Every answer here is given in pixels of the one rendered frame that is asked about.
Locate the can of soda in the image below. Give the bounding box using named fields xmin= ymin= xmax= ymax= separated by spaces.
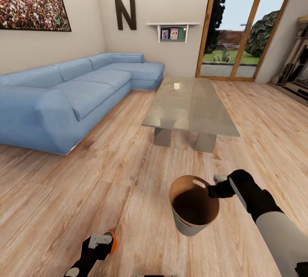
xmin=104 ymin=231 xmax=117 ymax=253

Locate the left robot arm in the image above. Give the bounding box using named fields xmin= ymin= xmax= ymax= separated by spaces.
xmin=65 ymin=234 xmax=114 ymax=277

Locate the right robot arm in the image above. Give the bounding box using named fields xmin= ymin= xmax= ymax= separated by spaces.
xmin=207 ymin=169 xmax=308 ymax=277

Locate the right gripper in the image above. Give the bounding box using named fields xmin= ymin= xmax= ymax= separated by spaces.
xmin=207 ymin=182 xmax=233 ymax=198

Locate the trash can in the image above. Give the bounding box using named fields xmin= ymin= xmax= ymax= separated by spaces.
xmin=169 ymin=175 xmax=220 ymax=237

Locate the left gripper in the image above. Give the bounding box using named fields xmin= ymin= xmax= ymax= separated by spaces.
xmin=81 ymin=237 xmax=114 ymax=267

